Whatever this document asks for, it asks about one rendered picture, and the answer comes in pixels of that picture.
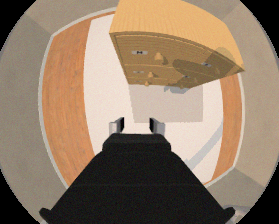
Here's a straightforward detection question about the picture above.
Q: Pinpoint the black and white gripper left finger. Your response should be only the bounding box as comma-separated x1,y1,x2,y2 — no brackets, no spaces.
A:
109,117,124,136

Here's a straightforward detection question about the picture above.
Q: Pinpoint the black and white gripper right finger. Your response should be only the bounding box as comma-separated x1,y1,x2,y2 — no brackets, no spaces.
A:
149,118,165,137

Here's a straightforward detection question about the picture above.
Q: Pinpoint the brown wooden drawer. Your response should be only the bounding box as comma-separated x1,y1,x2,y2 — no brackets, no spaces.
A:
128,77,168,86
116,34,203,68
185,50,242,78
124,64,180,79
171,69,218,84
164,80,200,89

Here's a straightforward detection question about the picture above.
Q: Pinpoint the small tan wooden chest of drawers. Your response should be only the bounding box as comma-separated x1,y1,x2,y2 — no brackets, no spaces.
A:
109,0,245,86

